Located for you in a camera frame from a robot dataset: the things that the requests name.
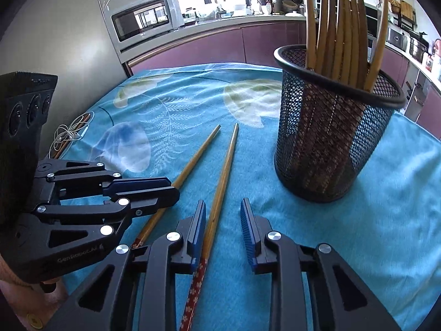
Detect grey refrigerator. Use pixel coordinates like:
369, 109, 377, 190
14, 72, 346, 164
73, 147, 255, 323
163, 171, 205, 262
21, 0, 133, 159

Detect black mesh utensil holder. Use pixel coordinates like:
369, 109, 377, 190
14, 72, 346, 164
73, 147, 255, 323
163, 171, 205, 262
273, 45, 408, 203

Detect purple kitchen cabinets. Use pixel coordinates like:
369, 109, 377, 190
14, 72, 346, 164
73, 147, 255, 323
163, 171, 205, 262
126, 21, 441, 128

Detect white earphone cable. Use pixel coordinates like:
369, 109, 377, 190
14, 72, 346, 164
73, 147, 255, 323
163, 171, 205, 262
50, 124, 91, 152

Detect wooden chopstick red floral handle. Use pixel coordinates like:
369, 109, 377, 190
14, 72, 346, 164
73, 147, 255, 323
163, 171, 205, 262
176, 123, 240, 331
132, 124, 222, 250

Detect wooden cutting board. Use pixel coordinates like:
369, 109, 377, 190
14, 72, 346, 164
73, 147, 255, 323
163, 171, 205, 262
400, 0, 416, 25

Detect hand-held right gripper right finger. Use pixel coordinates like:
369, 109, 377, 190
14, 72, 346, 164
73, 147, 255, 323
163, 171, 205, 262
240, 197, 402, 331

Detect stainless steel stockpot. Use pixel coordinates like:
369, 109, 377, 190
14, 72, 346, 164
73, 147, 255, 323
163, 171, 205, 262
410, 36, 429, 63

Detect person's left forearm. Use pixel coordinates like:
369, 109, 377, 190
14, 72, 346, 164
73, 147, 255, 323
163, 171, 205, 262
0, 253, 68, 331

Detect bundle of wooden chopsticks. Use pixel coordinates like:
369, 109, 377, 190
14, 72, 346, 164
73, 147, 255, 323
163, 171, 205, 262
303, 0, 389, 194

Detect silver microwave oven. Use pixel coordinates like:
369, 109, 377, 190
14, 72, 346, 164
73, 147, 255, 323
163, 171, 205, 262
110, 0, 185, 53

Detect silver countertop appliance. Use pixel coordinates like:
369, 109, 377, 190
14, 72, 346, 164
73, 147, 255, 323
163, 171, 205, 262
388, 28, 410, 50

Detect white coiled cable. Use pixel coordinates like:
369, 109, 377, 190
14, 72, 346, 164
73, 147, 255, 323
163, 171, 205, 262
53, 111, 95, 161

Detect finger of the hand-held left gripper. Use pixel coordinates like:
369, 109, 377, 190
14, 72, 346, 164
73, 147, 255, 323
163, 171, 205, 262
34, 186, 181, 239
36, 160, 172, 198

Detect blue floral tablecloth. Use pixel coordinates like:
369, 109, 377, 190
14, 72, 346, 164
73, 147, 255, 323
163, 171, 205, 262
52, 63, 441, 331

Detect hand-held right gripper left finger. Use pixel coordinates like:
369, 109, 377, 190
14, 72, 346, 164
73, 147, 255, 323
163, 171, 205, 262
45, 199, 207, 331

